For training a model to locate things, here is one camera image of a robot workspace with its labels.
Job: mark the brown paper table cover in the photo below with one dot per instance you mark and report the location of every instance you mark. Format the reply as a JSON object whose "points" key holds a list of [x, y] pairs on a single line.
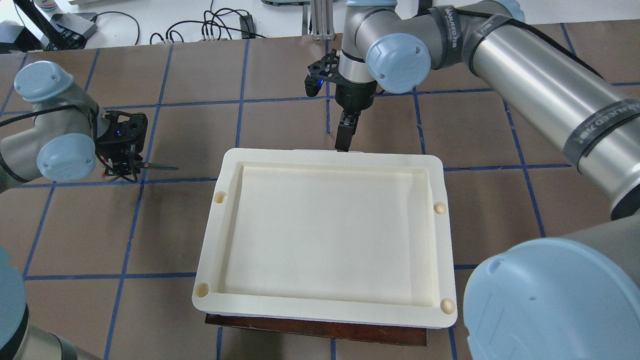
{"points": [[453, 229]]}

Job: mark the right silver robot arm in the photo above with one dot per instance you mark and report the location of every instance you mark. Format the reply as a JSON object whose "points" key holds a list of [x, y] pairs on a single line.
{"points": [[574, 297]]}

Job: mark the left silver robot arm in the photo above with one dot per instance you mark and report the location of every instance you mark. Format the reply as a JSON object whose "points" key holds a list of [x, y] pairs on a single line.
{"points": [[70, 135]]}

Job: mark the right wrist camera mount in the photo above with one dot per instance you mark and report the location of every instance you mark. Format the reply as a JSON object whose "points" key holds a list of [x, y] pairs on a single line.
{"points": [[324, 70]]}

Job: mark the dark wooden drawer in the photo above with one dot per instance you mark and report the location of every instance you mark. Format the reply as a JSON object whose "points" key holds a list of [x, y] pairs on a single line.
{"points": [[380, 334]]}

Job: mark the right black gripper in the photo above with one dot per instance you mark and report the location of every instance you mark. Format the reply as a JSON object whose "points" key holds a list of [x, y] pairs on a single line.
{"points": [[353, 97]]}

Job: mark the cream plastic tray cabinet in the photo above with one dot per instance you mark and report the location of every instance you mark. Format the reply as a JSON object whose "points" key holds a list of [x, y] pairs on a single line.
{"points": [[316, 235]]}

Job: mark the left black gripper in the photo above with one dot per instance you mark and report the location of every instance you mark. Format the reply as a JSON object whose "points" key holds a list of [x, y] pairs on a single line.
{"points": [[118, 159]]}

